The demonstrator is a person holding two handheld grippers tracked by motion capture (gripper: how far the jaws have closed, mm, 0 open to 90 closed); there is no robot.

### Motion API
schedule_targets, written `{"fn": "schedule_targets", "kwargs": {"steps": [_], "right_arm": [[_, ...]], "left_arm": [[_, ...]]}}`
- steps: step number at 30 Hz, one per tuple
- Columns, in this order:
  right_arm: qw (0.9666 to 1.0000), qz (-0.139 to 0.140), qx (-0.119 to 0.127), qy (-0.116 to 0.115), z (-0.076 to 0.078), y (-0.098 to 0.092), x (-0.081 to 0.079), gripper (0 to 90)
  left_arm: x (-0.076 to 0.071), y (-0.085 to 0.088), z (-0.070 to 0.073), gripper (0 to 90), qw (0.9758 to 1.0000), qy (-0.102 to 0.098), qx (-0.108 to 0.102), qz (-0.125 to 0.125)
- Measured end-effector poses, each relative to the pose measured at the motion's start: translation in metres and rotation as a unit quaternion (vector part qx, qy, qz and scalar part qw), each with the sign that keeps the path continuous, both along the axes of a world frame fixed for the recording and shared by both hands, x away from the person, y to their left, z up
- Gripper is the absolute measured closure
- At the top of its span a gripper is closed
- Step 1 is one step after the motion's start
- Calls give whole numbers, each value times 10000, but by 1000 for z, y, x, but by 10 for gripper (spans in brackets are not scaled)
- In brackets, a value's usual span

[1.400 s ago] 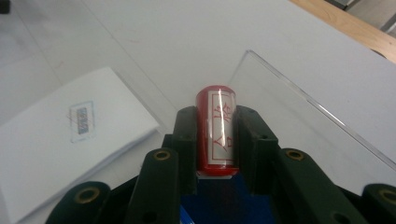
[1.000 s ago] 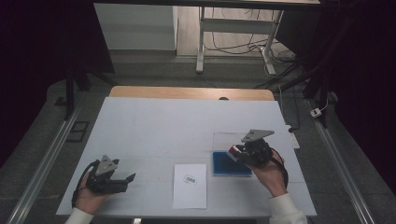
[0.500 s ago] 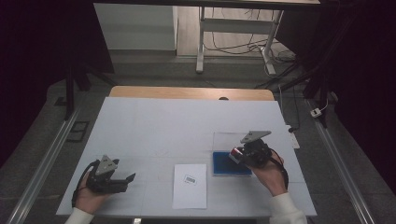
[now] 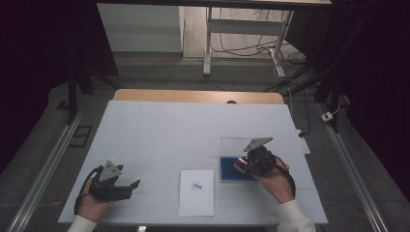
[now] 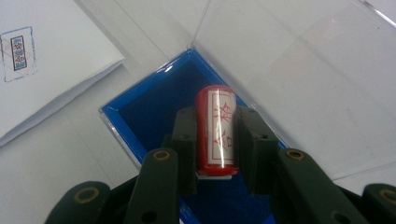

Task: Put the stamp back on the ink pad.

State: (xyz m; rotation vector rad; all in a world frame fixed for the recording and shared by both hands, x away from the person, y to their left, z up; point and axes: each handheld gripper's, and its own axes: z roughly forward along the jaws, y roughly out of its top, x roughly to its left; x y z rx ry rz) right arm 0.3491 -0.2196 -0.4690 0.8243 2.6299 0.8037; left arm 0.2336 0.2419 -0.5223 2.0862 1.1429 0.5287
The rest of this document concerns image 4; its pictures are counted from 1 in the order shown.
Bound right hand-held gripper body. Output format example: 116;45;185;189
243;136;278;177

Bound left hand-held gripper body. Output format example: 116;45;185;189
88;159;133;203

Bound red and white stamp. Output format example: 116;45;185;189
233;157;249;176

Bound blue ink pad clear case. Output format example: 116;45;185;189
220;136;259;184

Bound person's left hand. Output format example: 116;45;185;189
76;176;114;223

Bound person's right hand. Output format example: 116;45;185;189
250;158;292;205

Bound white power strip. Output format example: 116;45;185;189
295;129;311;156

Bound black floor plate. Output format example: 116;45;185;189
68;125;94;149

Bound white paper sheet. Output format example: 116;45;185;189
178;169;216;218

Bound black tripod stand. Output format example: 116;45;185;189
263;61;344;133
56;62;124;126

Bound dark curtain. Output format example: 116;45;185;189
284;0;410;201
0;0;120;168

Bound white cabinet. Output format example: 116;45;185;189
96;3;185;53

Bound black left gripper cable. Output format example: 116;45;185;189
73;165;104;216

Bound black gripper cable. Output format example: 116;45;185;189
73;165;104;216
273;155;297;198

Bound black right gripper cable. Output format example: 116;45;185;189
273;155;297;198

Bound aluminium floor rail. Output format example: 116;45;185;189
316;101;390;232
5;109;85;232

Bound black floor cables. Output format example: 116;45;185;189
211;9;308;67

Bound white desk frame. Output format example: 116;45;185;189
202;6;295;79

